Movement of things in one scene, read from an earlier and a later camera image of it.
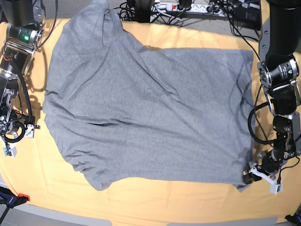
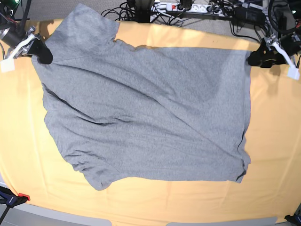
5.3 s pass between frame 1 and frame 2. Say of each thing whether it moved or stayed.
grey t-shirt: stayed
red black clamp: stayed
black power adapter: stayed
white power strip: stayed
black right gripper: moved
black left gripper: moved
